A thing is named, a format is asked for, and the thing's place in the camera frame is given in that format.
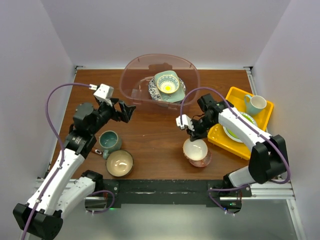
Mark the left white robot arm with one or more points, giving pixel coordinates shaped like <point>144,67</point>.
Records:
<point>43,214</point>

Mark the brown handled small spoon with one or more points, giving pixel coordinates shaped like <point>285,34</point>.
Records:
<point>96,151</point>

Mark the teal ceramic cup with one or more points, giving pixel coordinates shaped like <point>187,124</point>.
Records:
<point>109,142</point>

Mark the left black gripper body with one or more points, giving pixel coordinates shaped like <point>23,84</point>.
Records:
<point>104,113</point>

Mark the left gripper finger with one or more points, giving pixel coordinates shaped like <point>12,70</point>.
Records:
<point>123,107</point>
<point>127,117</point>

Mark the green plate white rim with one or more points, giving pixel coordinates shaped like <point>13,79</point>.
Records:
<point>231,135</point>

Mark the white cream bowl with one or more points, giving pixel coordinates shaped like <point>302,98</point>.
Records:
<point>195,150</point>

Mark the mint green rectangular dish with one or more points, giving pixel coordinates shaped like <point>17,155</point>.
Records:
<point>175,94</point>

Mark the yellow plastic tray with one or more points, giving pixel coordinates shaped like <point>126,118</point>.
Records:
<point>218,137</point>

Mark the blue floral plate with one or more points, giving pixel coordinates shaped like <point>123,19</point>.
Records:
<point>156,94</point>

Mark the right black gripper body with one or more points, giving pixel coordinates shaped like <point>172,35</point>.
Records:
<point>201,126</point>

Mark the yellow flower patterned bowl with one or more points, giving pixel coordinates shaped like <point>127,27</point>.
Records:
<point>168,83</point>

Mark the light blue mug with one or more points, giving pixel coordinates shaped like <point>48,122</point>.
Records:
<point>254,104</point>

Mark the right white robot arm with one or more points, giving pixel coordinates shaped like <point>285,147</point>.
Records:
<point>268,154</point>

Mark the brown beige bowl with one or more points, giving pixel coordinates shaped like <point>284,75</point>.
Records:
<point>119,163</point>

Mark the red patterned bowl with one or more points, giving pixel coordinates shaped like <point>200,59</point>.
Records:
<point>202,162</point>

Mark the aluminium frame rail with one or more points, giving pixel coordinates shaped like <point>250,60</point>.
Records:
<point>277,191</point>

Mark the pink translucent plastic bin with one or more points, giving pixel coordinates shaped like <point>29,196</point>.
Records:
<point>136,75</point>

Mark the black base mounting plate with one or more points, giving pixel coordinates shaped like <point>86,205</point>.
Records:
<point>167,192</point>

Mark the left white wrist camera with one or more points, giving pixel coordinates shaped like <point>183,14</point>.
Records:
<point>102,93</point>

